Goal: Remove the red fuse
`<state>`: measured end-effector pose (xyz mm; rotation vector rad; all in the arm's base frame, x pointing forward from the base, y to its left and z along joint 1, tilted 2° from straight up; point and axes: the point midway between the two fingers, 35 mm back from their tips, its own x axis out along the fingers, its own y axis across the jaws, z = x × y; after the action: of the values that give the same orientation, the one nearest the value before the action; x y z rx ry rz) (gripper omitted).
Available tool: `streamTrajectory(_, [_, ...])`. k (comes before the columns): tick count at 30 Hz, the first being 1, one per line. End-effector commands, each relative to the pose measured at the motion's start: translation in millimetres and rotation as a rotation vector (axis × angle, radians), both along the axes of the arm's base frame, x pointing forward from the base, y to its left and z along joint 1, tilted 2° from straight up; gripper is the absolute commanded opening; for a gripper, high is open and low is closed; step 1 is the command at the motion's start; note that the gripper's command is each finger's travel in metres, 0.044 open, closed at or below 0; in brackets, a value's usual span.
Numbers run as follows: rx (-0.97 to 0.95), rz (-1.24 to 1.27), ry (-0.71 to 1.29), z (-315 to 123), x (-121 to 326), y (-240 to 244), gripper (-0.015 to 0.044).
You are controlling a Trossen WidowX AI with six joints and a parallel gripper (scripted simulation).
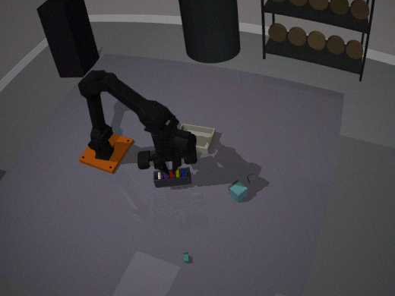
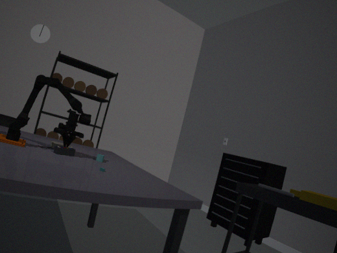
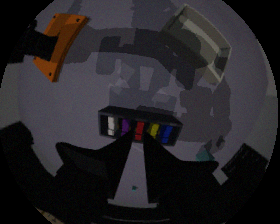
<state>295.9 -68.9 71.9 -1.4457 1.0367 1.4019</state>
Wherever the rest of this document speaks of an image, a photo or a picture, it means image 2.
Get teal cube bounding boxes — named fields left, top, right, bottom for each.
left=96, top=154, right=105, bottom=162

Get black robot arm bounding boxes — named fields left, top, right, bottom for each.
left=6, top=75, right=91, bottom=141

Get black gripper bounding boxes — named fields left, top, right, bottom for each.
left=54, top=121, right=84, bottom=147

